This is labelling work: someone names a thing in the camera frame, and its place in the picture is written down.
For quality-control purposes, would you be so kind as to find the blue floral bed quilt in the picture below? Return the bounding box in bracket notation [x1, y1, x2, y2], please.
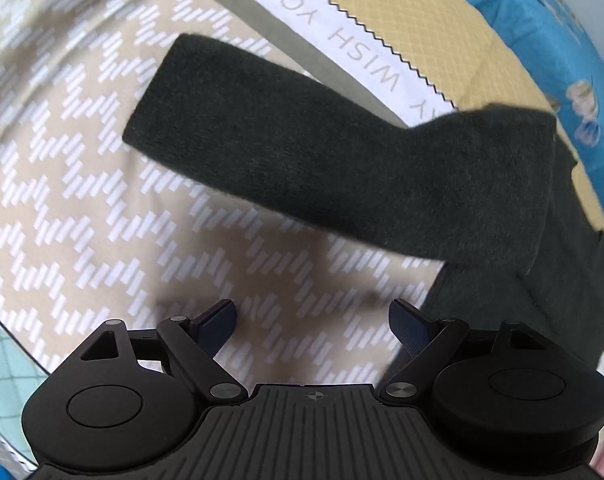
[466, 0, 604, 211]

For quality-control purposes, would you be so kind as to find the dark green knit garment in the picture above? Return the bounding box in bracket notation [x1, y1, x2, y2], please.
[123, 35, 604, 365]

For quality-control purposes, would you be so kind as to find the teal quilted mat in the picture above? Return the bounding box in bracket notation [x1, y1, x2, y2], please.
[0, 322, 48, 434]

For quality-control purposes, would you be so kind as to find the yellow beige patterned table cloth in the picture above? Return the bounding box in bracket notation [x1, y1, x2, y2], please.
[0, 0, 604, 388]

